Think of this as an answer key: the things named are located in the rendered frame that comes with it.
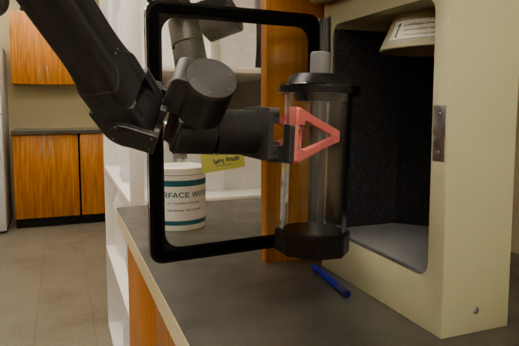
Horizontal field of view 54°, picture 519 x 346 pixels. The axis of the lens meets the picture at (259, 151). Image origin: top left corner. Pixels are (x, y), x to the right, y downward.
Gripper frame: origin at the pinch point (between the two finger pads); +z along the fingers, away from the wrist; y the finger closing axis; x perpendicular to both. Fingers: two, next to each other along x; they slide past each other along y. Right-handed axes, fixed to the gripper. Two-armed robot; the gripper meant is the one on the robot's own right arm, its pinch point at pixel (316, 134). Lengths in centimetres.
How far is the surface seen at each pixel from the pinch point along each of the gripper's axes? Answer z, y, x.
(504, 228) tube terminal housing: 21.8, -12.3, 11.1
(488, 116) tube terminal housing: 17.6, -12.4, -3.3
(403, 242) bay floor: 19.4, 4.8, 16.9
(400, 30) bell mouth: 13.2, 0.5, -15.4
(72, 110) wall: -11, 544, -5
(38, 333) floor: -37, 234, 118
